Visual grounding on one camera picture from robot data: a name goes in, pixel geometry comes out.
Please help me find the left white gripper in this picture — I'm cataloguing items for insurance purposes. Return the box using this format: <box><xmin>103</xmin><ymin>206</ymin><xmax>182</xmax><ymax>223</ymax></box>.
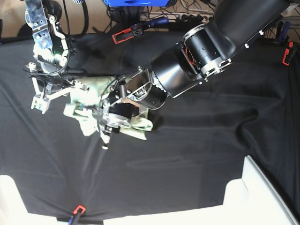
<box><xmin>97</xmin><ymin>110</ymin><xmax>112</xmax><ymax>150</ymax></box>

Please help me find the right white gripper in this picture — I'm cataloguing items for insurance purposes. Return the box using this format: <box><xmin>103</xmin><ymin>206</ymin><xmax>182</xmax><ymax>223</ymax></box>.
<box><xmin>31</xmin><ymin>77</ymin><xmax>89</xmax><ymax>114</ymax></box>

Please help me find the light green T-shirt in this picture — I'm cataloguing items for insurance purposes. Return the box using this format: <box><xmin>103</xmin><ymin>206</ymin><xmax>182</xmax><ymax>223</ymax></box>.
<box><xmin>63</xmin><ymin>76</ymin><xmax>153</xmax><ymax>140</ymax></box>

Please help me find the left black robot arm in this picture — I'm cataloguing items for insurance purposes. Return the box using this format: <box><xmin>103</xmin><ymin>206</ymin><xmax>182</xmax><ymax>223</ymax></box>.
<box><xmin>97</xmin><ymin>0</ymin><xmax>299</xmax><ymax>150</ymax></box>

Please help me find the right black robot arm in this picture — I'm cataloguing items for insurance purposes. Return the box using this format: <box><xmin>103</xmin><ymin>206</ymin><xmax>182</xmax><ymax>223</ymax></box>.
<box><xmin>25</xmin><ymin>0</ymin><xmax>89</xmax><ymax>114</ymax></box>

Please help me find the orange blue clamp bottom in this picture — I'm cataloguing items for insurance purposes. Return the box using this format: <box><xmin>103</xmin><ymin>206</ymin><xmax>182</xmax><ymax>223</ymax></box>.
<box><xmin>68</xmin><ymin>205</ymin><xmax>86</xmax><ymax>225</ymax></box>

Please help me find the orange black clamp top centre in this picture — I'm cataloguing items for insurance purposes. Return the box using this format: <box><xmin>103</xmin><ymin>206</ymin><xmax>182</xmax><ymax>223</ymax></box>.
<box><xmin>112</xmin><ymin>17</ymin><xmax>169</xmax><ymax>44</ymax></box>

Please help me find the orange black clamp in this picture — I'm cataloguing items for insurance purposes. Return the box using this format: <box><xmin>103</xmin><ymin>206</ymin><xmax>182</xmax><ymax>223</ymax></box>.
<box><xmin>276</xmin><ymin>21</ymin><xmax>294</xmax><ymax>66</ymax></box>
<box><xmin>112</xmin><ymin>17</ymin><xmax>169</xmax><ymax>44</ymax></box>

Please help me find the white foam board left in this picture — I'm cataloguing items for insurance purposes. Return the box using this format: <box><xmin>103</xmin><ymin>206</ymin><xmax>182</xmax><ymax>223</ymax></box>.
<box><xmin>0</xmin><ymin>175</ymin><xmax>58</xmax><ymax>225</ymax></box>

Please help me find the blue plastic box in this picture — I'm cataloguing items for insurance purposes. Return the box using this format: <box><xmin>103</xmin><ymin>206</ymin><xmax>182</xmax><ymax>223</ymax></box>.
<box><xmin>104</xmin><ymin>0</ymin><xmax>169</xmax><ymax>7</ymax></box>

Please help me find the white power strip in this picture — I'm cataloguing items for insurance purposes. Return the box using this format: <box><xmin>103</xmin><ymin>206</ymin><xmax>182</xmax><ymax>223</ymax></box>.
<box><xmin>146</xmin><ymin>12</ymin><xmax>212</xmax><ymax>23</ymax></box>

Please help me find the black table cloth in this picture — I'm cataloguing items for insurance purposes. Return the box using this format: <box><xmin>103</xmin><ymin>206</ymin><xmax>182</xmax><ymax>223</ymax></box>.
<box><xmin>0</xmin><ymin>40</ymin><xmax>300</xmax><ymax>221</ymax></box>

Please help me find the orange black clamp top right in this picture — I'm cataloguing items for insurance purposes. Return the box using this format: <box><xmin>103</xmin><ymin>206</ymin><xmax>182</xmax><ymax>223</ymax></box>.
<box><xmin>276</xmin><ymin>21</ymin><xmax>294</xmax><ymax>66</ymax></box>

